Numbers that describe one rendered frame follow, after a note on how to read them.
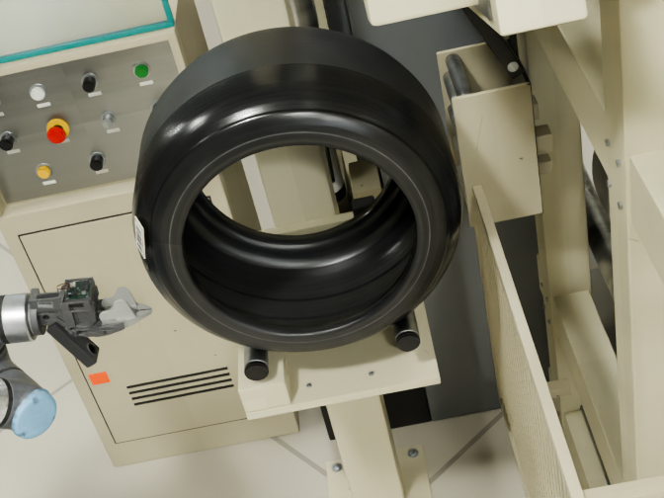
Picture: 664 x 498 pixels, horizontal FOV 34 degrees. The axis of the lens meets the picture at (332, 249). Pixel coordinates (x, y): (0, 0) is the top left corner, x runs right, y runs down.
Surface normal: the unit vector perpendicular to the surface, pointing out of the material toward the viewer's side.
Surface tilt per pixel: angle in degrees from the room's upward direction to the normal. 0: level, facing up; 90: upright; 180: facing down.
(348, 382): 0
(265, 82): 16
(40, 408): 94
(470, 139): 90
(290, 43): 10
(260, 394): 90
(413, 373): 0
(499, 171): 90
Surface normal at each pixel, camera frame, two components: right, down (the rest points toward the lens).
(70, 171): 0.07, 0.59
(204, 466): -0.19, -0.78
